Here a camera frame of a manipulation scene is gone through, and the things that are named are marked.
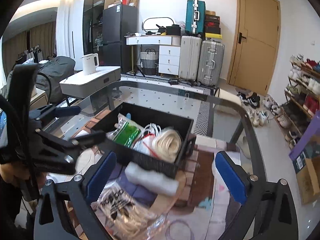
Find bagged striped cord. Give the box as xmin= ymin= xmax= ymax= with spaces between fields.
xmin=96 ymin=181 xmax=168 ymax=240

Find green white medicine sachet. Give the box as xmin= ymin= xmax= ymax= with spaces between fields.
xmin=106 ymin=113 xmax=144 ymax=148

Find red-seal zip bag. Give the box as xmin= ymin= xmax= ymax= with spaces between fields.
xmin=132 ymin=133 xmax=159 ymax=159

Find white cable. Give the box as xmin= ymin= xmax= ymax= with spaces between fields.
xmin=142 ymin=122 xmax=162 ymax=139

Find bagged cream rope coil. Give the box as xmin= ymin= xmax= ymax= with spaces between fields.
xmin=151 ymin=127 xmax=183 ymax=164

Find white foam sheet roll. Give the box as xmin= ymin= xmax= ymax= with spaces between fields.
xmin=125 ymin=162 xmax=179 ymax=197

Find black storage box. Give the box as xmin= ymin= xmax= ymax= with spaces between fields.
xmin=91 ymin=102 xmax=194 ymax=179

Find person's left hand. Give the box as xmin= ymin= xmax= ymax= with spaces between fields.
xmin=1 ymin=162 xmax=31 ymax=200

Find dark grey beanbag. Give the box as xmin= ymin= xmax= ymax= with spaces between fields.
xmin=7 ymin=55 xmax=76 ymax=104

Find grey white side table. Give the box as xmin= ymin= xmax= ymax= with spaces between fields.
xmin=60 ymin=66 xmax=121 ymax=99

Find open cardboard box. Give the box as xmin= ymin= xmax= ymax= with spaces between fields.
xmin=289 ymin=112 xmax=319 ymax=205

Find white electric kettle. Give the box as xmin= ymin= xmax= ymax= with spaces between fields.
xmin=81 ymin=53 xmax=99 ymax=75

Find wooden shoe rack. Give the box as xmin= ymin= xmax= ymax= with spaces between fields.
xmin=276 ymin=54 xmax=319 ymax=149

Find woven laundry basket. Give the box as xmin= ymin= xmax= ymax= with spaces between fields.
xmin=140 ymin=49 xmax=159 ymax=75

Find black refrigerator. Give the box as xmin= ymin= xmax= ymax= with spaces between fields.
xmin=103 ymin=4 xmax=138 ymax=73

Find black glass cabinet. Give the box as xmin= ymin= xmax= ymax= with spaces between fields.
xmin=82 ymin=0 xmax=120 ymax=55

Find oval vanity mirror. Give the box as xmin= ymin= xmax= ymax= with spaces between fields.
xmin=141 ymin=17 xmax=176 ymax=34

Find white dressing desk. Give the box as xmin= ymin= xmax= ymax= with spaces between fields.
xmin=125 ymin=35 xmax=181 ymax=76

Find tan wooden door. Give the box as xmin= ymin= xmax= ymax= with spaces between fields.
xmin=227 ymin=0 xmax=281 ymax=96

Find white suitcase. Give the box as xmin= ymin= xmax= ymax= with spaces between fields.
xmin=178 ymin=36 xmax=202 ymax=80

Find silver suitcase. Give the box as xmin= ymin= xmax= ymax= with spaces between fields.
xmin=197 ymin=41 xmax=225 ymax=87

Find teal suitcase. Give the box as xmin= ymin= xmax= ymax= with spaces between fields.
xmin=185 ymin=0 xmax=206 ymax=37

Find stacked shoe boxes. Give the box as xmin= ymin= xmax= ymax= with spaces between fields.
xmin=204 ymin=10 xmax=222 ymax=41

